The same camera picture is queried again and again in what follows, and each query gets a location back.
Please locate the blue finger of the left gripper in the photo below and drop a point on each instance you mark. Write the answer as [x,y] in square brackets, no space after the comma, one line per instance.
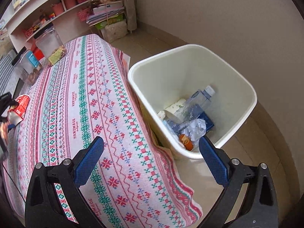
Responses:
[6,101]

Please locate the dark blue carton box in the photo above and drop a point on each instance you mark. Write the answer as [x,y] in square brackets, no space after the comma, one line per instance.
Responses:
[209,123]

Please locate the white wrapper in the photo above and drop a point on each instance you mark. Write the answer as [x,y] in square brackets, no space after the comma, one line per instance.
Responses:
[161,114]

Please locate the white green paper cup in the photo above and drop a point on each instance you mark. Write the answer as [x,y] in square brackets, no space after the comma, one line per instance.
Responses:
[173,108]

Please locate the plastic jar with chestnuts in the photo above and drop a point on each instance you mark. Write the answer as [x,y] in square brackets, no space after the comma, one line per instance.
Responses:
[27,66]

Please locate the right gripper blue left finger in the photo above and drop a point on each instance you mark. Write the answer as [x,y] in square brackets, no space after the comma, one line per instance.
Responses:
[43,207]

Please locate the plastic jar with nuts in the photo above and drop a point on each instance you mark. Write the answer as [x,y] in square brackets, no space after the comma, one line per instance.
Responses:
[48,41]

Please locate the white plastic trash bin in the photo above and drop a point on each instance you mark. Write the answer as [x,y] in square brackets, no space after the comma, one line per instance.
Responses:
[161,80]

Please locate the striped grey sofa cover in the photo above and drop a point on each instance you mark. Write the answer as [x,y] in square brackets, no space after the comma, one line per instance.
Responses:
[9,78]

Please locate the person's left hand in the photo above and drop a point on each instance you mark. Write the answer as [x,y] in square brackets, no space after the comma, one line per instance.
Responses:
[4,131]

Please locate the pile of papers on shelf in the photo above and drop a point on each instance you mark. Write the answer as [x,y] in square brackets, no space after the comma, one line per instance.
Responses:
[103,10]

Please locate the red gift box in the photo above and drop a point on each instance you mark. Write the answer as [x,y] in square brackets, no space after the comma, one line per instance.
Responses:
[38,54]

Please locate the crushed clear plastic bottle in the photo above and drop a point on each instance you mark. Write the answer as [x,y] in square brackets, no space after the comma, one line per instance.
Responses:
[192,108]

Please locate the pink storage basket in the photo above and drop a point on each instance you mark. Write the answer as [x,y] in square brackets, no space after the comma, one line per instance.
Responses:
[83,14]

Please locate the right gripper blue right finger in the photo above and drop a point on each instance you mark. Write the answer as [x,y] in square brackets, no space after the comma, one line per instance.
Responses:
[259,206]

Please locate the white bookshelf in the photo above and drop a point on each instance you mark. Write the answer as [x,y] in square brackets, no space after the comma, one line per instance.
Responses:
[26,18]

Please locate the light blue paper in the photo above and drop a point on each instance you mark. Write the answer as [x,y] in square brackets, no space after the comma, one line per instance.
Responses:
[194,129]

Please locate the pink pot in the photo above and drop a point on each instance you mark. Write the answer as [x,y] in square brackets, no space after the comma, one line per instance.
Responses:
[69,4]
[58,9]

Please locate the patterned woven tablecloth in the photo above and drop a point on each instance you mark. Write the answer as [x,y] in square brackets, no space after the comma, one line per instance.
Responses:
[135,183]

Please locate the white woven bag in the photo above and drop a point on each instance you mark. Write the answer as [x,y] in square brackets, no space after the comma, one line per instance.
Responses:
[115,31]

